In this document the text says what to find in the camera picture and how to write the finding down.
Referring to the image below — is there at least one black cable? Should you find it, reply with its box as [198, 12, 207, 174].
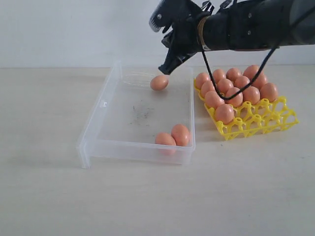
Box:
[196, 0, 315, 100]

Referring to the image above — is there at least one brown egg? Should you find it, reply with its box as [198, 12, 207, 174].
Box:
[195, 72, 210, 89]
[252, 73, 268, 90]
[204, 91, 224, 109]
[215, 104, 234, 124]
[212, 69, 226, 84]
[200, 81, 215, 98]
[224, 87, 244, 108]
[243, 65, 259, 80]
[234, 75, 250, 90]
[226, 67, 242, 82]
[217, 78, 234, 94]
[171, 124, 191, 147]
[150, 75, 169, 91]
[243, 86, 260, 105]
[260, 83, 279, 102]

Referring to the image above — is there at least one yellow plastic egg tray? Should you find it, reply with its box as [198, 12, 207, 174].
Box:
[194, 79, 298, 140]

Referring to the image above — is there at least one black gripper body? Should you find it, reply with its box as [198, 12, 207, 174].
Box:
[161, 9, 207, 58]

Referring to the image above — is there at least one clear plastic bin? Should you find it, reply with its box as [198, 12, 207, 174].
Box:
[77, 60, 196, 168]

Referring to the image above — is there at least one brown egg frontmost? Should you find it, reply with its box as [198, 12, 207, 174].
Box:
[155, 132, 176, 155]

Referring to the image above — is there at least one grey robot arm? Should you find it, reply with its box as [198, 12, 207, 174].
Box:
[150, 0, 315, 75]

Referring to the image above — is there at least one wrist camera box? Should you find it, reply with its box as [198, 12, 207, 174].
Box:
[149, 0, 200, 32]

